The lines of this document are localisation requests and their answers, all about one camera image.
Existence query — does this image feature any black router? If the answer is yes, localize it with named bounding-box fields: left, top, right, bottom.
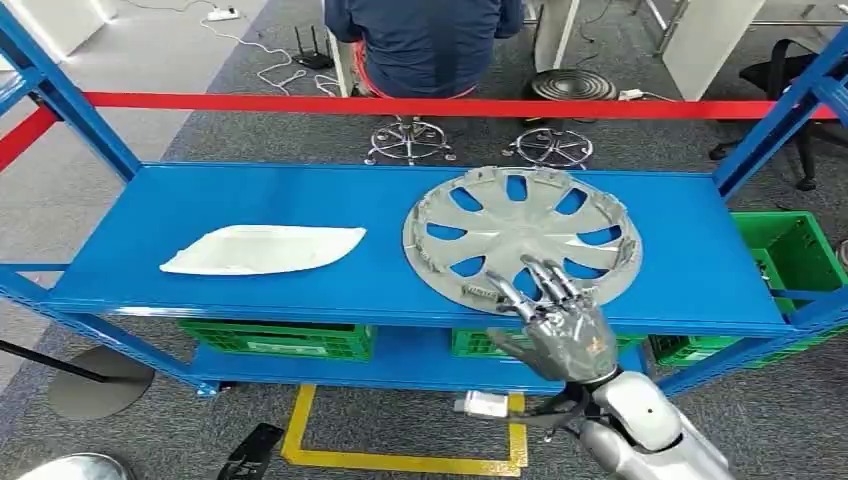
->
left=293, top=25, right=336, bottom=71

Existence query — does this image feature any black ribbed round base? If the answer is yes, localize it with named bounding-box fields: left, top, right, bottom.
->
left=528, top=68, right=619, bottom=104

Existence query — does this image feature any white desk panel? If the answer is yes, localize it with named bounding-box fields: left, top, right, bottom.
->
left=533, top=0, right=582, bottom=73
left=662, top=0, right=766, bottom=102

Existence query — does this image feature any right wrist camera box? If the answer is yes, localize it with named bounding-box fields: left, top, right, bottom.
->
left=461, top=390, right=510, bottom=420

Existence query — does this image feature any black office chair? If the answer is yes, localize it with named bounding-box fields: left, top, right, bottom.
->
left=708, top=38, right=848, bottom=193

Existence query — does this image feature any green plastic crate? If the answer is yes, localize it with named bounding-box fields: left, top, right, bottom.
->
left=177, top=319, right=378, bottom=363
left=451, top=327, right=647, bottom=362
left=649, top=211, right=848, bottom=370

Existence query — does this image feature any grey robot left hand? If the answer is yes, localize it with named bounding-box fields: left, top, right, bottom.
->
left=215, top=422, right=286, bottom=480

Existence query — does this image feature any chrome stanchion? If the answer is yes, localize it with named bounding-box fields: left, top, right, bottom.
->
left=16, top=452, right=137, bottom=480

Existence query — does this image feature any chrome stool base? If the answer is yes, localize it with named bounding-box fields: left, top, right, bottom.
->
left=364, top=117, right=458, bottom=167
left=502, top=127, right=594, bottom=170

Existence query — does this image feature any grey wheel hubcap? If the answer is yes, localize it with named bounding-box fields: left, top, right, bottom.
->
left=402, top=165, right=644, bottom=317

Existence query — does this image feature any black stanchion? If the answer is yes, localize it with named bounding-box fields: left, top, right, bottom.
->
left=0, top=339, right=157, bottom=422

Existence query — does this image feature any white plastic car part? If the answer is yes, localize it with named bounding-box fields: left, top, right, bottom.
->
left=158, top=223, right=368, bottom=277

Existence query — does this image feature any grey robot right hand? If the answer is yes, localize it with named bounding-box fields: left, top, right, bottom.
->
left=485, top=253, right=622, bottom=386

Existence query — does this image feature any person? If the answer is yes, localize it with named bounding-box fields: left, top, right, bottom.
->
left=324, top=0, right=526, bottom=101

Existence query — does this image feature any blue metal shelf rack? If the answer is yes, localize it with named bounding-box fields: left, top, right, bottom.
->
left=0, top=3, right=848, bottom=400

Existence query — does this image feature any white cable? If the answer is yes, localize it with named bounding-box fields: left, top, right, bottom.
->
left=119, top=0, right=340, bottom=98

